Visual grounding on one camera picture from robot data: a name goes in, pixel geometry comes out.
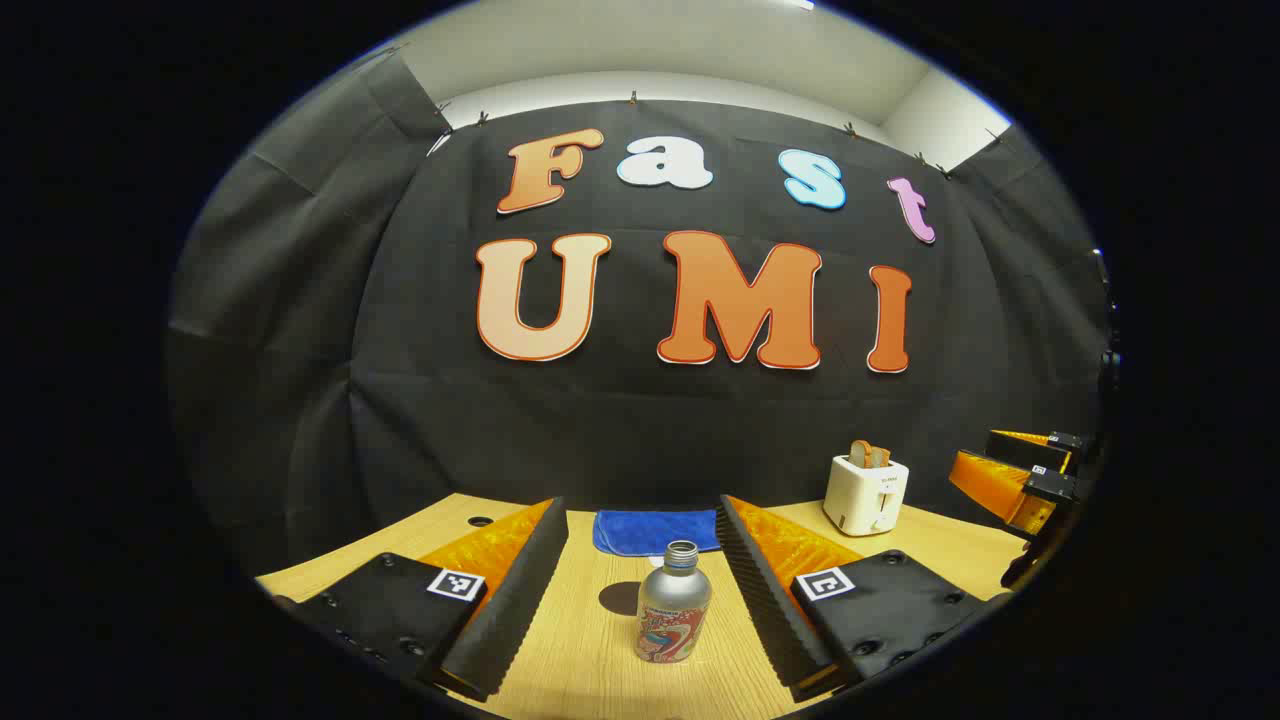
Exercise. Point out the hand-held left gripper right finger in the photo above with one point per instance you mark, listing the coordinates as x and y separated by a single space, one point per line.
765 600

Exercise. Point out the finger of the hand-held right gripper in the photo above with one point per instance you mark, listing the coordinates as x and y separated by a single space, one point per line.
1025 450
1000 490

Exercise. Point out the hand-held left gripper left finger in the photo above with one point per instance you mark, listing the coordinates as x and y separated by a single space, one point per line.
515 600

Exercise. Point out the silver water bottle red label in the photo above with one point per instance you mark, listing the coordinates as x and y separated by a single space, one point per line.
673 610

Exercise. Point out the dark round coaster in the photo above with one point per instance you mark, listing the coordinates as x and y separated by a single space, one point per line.
615 598

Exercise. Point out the blue folded cloth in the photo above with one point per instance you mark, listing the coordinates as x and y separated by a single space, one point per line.
650 530

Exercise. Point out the cream toaster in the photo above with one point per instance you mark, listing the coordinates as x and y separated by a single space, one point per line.
865 500

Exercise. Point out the black backdrop cloth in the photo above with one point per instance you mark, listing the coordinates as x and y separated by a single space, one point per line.
640 430

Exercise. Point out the black camera stand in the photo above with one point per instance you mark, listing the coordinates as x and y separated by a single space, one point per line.
1104 320

